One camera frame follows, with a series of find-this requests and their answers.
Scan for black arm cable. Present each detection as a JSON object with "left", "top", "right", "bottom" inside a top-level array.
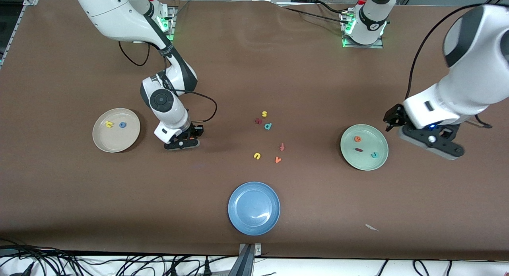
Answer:
[
  {"left": 404, "top": 4, "right": 494, "bottom": 129},
  {"left": 119, "top": 41, "right": 218, "bottom": 122}
]

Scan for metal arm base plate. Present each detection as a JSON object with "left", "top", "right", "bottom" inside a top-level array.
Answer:
[
  {"left": 342, "top": 37, "right": 385, "bottom": 49},
  {"left": 132, "top": 29, "right": 176, "bottom": 44}
]

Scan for beige plate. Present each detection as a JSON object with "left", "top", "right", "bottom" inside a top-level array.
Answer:
[{"left": 92, "top": 108, "right": 141, "bottom": 153}]

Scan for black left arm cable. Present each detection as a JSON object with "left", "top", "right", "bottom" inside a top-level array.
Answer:
[{"left": 404, "top": 4, "right": 494, "bottom": 129}]

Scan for black cable on table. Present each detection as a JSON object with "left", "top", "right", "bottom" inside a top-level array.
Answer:
[{"left": 278, "top": 5, "right": 347, "bottom": 25}]

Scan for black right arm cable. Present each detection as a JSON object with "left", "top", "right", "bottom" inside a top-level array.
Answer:
[{"left": 119, "top": 41, "right": 218, "bottom": 122}]

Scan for metal table edge bracket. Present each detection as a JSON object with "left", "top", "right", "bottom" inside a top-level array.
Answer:
[{"left": 236, "top": 243, "right": 262, "bottom": 276}]

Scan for blue plate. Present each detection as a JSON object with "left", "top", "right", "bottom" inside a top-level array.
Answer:
[{"left": 228, "top": 182, "right": 281, "bottom": 236}]

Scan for green plate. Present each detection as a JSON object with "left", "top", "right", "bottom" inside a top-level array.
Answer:
[{"left": 340, "top": 124, "right": 389, "bottom": 171}]

